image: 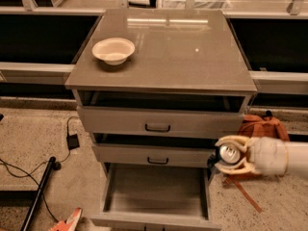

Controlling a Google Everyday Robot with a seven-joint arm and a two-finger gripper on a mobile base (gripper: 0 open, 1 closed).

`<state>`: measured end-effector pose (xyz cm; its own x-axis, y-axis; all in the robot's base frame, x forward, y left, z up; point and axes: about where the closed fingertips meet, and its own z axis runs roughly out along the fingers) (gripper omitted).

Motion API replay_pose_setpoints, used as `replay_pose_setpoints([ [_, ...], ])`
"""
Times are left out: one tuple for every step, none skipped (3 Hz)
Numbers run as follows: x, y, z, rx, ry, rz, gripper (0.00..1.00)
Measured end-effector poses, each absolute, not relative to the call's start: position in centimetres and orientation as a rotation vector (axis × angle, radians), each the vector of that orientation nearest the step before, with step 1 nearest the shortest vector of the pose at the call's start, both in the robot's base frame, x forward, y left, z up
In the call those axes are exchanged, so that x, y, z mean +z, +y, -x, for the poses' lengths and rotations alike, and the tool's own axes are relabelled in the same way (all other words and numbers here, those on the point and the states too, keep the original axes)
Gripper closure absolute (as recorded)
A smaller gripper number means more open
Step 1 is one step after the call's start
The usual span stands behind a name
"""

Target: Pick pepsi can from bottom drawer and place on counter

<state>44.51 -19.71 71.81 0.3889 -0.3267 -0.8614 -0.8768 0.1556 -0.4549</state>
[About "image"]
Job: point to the white paper bowl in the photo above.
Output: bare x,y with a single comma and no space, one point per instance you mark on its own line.
113,51

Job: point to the grey drawer cabinet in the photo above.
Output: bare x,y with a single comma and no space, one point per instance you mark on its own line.
181,52

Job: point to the grey top drawer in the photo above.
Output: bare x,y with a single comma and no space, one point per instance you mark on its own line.
188,115

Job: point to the black pole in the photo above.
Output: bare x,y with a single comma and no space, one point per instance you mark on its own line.
38,195

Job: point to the black power adapter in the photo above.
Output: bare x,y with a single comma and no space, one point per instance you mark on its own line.
72,141

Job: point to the orange backpack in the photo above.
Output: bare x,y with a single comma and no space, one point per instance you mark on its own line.
257,126

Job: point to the pepsi can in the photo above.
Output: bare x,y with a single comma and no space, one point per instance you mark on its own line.
226,154

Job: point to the black drawer handle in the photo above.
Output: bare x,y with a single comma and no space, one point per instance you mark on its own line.
157,161
157,127

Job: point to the black top drawer handle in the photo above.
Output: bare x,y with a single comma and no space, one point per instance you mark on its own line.
157,127

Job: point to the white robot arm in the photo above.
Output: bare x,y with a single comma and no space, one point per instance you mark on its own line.
297,158

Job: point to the grey middle drawer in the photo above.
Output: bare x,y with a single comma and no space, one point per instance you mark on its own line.
134,150

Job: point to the black middle drawer handle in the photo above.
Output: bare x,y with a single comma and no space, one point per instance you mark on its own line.
157,161

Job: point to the grey drawer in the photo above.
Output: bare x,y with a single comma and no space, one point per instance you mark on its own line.
134,150
153,198
188,115

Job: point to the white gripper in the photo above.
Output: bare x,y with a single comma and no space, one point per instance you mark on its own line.
268,156

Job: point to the grey bottom drawer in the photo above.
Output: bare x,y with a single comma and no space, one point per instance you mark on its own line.
153,198

